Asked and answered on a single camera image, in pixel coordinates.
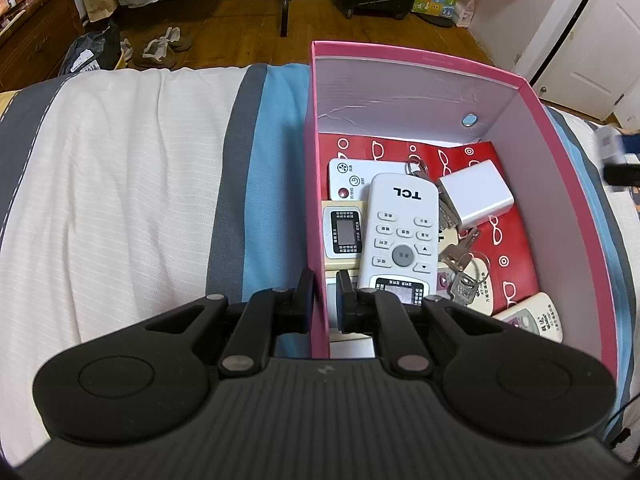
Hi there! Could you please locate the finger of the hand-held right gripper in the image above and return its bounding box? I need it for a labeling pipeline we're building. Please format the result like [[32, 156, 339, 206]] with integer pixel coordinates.
[[602, 132, 640, 186]]

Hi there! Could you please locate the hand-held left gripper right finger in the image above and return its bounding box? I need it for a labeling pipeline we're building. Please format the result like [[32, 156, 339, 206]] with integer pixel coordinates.
[[335, 269, 501, 380]]

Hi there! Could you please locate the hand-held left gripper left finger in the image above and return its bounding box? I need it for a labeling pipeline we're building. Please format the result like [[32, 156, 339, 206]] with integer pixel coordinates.
[[145, 267, 317, 380]]

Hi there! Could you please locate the pink cardboard box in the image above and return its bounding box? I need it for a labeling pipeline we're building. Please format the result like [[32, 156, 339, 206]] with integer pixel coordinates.
[[306, 40, 632, 401]]

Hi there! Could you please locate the beige remote with display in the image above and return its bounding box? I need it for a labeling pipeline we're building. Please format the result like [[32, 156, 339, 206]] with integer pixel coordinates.
[[321, 199, 368, 268]]

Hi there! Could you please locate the small white remote control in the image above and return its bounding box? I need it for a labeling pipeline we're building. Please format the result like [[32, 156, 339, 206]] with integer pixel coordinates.
[[356, 172, 441, 306]]

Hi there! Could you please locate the bunch of keys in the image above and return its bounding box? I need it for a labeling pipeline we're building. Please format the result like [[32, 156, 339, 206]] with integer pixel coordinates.
[[405, 155, 493, 308]]

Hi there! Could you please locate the large white remote control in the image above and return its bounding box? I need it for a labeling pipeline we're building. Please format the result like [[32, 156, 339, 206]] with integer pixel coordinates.
[[327, 158, 416, 203]]

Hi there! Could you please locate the white wall charger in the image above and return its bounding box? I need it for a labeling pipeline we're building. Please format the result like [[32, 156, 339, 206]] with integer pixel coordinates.
[[436, 159, 516, 233]]

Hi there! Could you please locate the long cream remote control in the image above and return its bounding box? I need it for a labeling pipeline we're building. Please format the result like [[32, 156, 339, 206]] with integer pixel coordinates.
[[492, 291, 565, 343]]

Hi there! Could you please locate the white door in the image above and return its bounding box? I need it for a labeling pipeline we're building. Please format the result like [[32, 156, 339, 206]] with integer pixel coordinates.
[[515, 0, 640, 121]]

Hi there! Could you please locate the red printed glasses cloth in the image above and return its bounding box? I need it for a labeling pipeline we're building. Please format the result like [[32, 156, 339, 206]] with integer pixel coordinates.
[[319, 132, 542, 321]]

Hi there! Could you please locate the striped bed sheet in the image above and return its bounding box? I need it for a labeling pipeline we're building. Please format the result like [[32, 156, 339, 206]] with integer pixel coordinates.
[[0, 62, 640, 466]]

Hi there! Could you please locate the pair of slippers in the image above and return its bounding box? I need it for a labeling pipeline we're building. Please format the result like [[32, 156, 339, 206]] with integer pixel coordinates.
[[132, 35, 178, 72]]

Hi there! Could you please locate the grey shoe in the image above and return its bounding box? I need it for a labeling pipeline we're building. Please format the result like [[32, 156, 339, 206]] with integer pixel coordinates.
[[162, 26, 194, 53]]

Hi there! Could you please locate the dark plastic bag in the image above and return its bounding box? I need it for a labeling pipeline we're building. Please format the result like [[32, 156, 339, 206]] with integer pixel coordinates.
[[60, 30, 123, 76]]

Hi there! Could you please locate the wooden nightstand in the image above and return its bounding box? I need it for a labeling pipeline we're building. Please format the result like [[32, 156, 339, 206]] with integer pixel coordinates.
[[0, 0, 83, 93]]

